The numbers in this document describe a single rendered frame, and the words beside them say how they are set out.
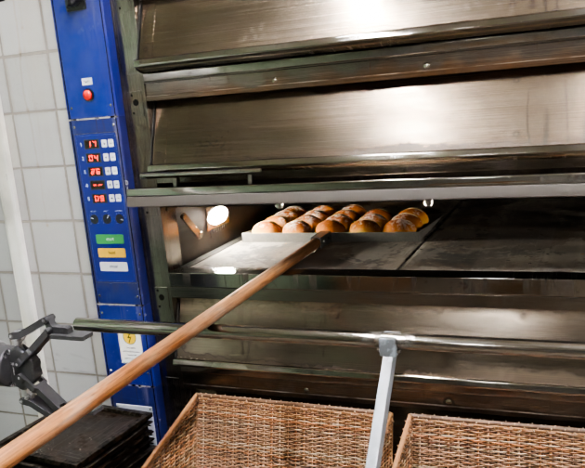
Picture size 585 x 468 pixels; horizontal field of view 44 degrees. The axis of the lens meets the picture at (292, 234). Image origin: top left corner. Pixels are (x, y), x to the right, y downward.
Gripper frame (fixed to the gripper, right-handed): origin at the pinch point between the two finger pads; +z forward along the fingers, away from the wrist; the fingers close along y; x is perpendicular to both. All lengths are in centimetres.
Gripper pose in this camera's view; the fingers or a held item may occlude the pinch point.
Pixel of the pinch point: (87, 372)
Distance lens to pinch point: 133.3
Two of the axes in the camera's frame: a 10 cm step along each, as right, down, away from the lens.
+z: 9.2, 0.0, -3.9
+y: 0.8, 9.8, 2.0
